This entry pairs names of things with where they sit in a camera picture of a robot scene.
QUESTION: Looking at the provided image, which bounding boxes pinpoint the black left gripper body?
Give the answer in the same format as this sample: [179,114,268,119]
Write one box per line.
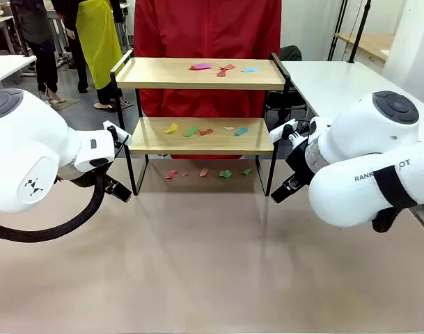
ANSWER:
[56,163,111,191]

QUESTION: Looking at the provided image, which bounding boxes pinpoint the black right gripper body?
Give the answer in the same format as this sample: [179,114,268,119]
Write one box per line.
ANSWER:
[283,137,317,184]

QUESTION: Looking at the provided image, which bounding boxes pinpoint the large white table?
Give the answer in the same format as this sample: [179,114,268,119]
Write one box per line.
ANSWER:
[279,61,424,143]

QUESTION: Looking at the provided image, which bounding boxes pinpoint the black office chair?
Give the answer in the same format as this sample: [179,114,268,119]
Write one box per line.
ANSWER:
[265,45,308,121]

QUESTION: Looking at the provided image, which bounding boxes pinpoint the mannequin in dark clothes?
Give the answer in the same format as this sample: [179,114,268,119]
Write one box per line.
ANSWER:
[9,0,68,105]

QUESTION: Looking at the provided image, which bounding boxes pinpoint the black stand pole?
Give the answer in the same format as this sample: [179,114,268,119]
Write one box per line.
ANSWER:
[347,0,372,64]
[328,0,350,62]

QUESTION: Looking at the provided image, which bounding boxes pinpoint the wooden background table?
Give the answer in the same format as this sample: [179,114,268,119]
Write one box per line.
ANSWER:
[333,33,396,64]

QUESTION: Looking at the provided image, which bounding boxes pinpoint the mannequin with yellow apron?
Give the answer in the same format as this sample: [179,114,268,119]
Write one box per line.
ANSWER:
[60,0,134,113]

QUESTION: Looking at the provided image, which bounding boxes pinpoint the person in red jacket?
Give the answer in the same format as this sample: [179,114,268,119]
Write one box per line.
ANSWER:
[132,0,283,160]

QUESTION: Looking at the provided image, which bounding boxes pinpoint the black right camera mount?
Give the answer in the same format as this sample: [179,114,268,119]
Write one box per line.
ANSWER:
[283,121,312,147]

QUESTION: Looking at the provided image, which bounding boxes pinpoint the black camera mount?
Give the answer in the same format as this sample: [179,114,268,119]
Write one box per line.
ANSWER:
[283,121,312,147]
[109,125,132,157]

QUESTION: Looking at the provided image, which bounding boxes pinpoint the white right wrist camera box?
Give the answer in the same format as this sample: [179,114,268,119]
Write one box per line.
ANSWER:
[269,118,298,143]

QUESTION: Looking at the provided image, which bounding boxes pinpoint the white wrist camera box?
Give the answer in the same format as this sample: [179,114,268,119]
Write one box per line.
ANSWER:
[102,120,132,147]
[269,118,298,143]

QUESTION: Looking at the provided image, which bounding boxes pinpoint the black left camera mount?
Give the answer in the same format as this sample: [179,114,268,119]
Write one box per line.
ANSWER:
[109,125,132,157]

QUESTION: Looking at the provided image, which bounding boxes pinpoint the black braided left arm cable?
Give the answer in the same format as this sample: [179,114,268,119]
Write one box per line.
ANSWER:
[0,173,107,244]

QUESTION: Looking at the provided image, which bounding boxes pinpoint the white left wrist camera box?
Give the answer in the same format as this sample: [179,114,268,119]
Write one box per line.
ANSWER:
[102,120,132,147]

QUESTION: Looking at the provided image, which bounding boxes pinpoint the beige mannequin base plate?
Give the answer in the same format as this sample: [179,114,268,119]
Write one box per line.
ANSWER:
[46,97,81,111]

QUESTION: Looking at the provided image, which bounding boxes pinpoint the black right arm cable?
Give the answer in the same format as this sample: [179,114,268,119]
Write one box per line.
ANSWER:
[370,207,404,234]

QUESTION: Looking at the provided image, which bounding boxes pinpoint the two-tier wooden shelf black frame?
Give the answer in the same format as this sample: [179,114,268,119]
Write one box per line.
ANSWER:
[109,49,292,198]

